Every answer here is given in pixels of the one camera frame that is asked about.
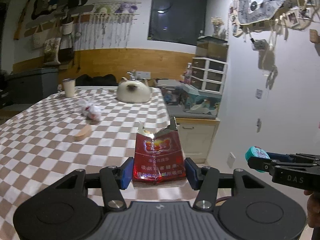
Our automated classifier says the teal round lid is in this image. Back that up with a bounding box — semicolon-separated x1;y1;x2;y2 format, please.
245;146;271;173

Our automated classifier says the person's right hand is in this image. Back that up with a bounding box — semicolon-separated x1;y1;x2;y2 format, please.
304;190;320;228

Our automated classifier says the white cupboard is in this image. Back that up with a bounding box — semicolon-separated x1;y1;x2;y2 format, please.
176;118;220;164

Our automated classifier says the wooden eraser-like block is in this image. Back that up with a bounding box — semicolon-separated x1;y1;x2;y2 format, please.
74;124;92;141

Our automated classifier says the brown white checkered tablecloth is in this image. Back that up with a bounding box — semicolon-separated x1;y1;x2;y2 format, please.
0;86;181;240

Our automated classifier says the crumpled white plastic bag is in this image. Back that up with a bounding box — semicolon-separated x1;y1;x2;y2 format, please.
74;96;101;121

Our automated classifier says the teal illustrated box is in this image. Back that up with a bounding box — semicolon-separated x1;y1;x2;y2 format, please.
161;84;222;119

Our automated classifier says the white cat-shaped ceramic ornament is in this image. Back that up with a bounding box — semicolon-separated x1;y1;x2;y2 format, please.
117;77;151;103

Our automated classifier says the white drawer unit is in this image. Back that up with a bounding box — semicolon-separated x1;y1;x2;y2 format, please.
190;57;228;95

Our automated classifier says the cream cup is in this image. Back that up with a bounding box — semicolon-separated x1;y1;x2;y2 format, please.
62;79;75;98

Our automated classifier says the grey storage box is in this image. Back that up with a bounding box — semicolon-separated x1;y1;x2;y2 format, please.
6;68;58;104

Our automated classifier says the glass terrarium tank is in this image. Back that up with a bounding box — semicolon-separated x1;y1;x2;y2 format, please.
195;36;229;62

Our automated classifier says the beige tote bag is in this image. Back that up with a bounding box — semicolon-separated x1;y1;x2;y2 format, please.
43;21;62;65

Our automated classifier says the dried flower vase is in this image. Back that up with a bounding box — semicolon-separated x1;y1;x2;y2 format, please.
210;16;224;37

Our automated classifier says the dark window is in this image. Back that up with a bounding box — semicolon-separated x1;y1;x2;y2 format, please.
148;0;207;46

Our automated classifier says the wooden toy rifle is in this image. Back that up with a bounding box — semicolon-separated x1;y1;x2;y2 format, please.
14;0;31;40

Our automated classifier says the white wall socket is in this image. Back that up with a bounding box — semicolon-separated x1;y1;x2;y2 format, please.
227;152;236;168

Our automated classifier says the white macrame wall hanging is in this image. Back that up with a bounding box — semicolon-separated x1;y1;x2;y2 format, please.
84;1;141;50

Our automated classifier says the blue grey wall cloth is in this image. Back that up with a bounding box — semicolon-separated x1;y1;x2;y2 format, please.
237;0;298;26

